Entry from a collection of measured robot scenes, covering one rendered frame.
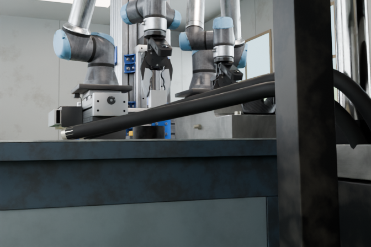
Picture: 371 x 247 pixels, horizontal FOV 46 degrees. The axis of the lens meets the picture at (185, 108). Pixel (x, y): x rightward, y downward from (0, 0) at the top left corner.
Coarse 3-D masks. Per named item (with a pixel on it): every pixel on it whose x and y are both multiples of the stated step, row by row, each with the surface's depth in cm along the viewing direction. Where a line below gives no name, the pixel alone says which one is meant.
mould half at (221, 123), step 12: (228, 108) 120; (240, 108) 121; (180, 120) 149; (192, 120) 136; (204, 120) 126; (216, 120) 117; (228, 120) 109; (240, 120) 108; (252, 120) 109; (264, 120) 110; (180, 132) 148; (192, 132) 136; (204, 132) 126; (216, 132) 117; (228, 132) 109; (240, 132) 108; (252, 132) 109; (264, 132) 110; (276, 132) 111
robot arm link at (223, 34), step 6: (216, 18) 162; (222, 18) 160; (228, 18) 161; (216, 24) 161; (222, 24) 160; (228, 24) 160; (216, 30) 161; (222, 30) 160; (228, 30) 160; (216, 36) 161; (222, 36) 160; (228, 36) 160; (216, 42) 160; (222, 42) 159; (228, 42) 160
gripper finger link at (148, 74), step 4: (148, 68) 138; (148, 72) 138; (144, 76) 138; (148, 76) 138; (144, 80) 137; (148, 80) 138; (144, 84) 137; (148, 84) 138; (144, 88) 138; (148, 88) 138; (144, 92) 138; (148, 92) 138
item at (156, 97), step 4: (152, 92) 136; (156, 92) 136; (160, 92) 137; (164, 92) 137; (148, 96) 141; (152, 96) 136; (156, 96) 136; (160, 96) 136; (164, 96) 137; (148, 100) 141; (152, 100) 136; (156, 100) 136; (160, 100) 136; (164, 100) 137; (148, 104) 141; (152, 104) 136; (156, 104) 136; (160, 104) 136
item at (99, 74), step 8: (88, 64) 187; (96, 64) 185; (104, 64) 185; (112, 64) 188; (88, 72) 186; (96, 72) 184; (104, 72) 184; (112, 72) 187; (88, 80) 184; (96, 80) 182; (104, 80) 183; (112, 80) 185
